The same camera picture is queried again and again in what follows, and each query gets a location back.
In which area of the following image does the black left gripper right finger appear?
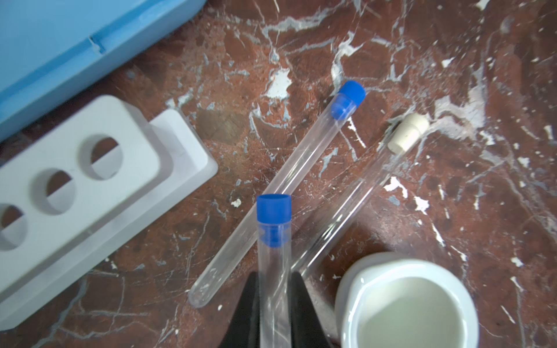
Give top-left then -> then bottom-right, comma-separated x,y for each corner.
289,272 -> 332,347

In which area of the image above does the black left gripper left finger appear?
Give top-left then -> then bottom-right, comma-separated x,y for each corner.
218,272 -> 260,348

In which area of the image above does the blue capped test tube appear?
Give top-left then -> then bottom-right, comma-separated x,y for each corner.
189,81 -> 366,308
256,194 -> 292,347

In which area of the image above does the white stoppered test tube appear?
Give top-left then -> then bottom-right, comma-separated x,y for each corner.
292,113 -> 430,278

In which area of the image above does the white ceramic mortar bowl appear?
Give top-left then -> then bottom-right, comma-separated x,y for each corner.
334,252 -> 480,347

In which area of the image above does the white test tube rack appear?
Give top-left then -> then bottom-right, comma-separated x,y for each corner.
1,95 -> 218,330

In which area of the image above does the blue plastic bin lid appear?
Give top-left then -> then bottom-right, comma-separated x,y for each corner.
1,0 -> 205,140

